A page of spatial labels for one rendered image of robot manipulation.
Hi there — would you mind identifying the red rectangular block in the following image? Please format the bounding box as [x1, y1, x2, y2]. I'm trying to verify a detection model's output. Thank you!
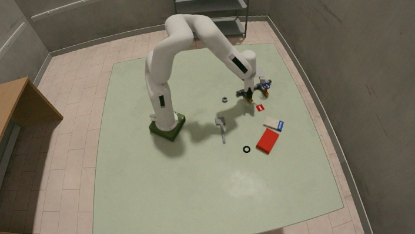
[256, 128, 279, 154]

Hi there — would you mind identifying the red tag on chain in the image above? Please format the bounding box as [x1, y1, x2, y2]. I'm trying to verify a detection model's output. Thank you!
[256, 104, 264, 112]

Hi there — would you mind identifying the grey pipe manifold with two blue valves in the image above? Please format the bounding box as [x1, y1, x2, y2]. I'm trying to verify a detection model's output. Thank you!
[236, 79, 272, 103]

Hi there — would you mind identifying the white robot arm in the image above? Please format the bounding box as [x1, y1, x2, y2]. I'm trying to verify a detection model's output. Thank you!
[145, 14, 265, 131]

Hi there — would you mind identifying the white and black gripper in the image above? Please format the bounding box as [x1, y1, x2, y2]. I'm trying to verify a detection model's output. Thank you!
[244, 77, 254, 99]

